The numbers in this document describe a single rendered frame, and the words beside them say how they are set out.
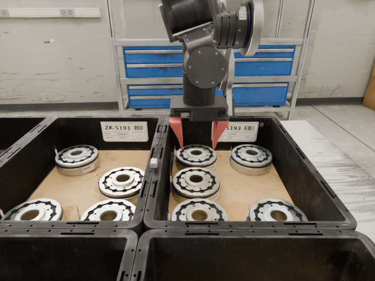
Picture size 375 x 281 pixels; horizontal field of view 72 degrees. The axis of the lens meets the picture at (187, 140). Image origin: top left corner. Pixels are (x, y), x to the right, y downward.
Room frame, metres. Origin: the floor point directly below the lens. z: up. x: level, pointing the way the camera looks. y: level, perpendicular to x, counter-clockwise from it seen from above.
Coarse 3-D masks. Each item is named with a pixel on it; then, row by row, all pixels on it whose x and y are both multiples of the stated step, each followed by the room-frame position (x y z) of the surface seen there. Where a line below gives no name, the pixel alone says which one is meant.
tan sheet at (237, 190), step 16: (224, 160) 0.58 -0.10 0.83; (224, 176) 0.51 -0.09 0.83; (240, 176) 0.51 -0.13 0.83; (256, 176) 0.51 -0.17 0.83; (272, 176) 0.51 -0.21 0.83; (224, 192) 0.45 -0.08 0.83; (240, 192) 0.45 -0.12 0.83; (256, 192) 0.45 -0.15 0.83; (272, 192) 0.45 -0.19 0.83; (224, 208) 0.40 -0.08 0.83; (240, 208) 0.40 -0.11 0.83
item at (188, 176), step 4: (192, 172) 0.47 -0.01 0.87; (196, 172) 0.47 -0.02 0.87; (188, 176) 0.46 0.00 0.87; (192, 176) 0.46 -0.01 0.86; (196, 176) 0.47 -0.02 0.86; (200, 176) 0.46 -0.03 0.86; (204, 176) 0.46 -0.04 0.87; (188, 180) 0.44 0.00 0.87; (204, 180) 0.44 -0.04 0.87; (188, 184) 0.43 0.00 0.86; (192, 184) 0.43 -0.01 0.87; (196, 184) 0.43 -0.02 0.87; (200, 184) 0.43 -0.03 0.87; (204, 184) 0.43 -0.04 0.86
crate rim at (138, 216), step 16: (160, 128) 0.57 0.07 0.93; (144, 176) 0.37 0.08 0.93; (144, 192) 0.33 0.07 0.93; (144, 208) 0.29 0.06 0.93; (0, 224) 0.26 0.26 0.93; (16, 224) 0.26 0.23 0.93; (32, 224) 0.26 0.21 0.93; (48, 224) 0.26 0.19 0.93; (64, 224) 0.26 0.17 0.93; (80, 224) 0.26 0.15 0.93; (96, 224) 0.26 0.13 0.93; (112, 224) 0.26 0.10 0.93; (128, 224) 0.26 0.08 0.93
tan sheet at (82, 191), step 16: (112, 160) 0.58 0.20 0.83; (128, 160) 0.58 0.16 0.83; (144, 160) 0.58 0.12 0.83; (48, 176) 0.51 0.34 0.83; (64, 176) 0.51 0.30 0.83; (80, 176) 0.51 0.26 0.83; (48, 192) 0.45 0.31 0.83; (64, 192) 0.45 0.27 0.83; (80, 192) 0.45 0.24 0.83; (96, 192) 0.45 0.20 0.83; (64, 208) 0.40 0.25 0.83; (80, 208) 0.40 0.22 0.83
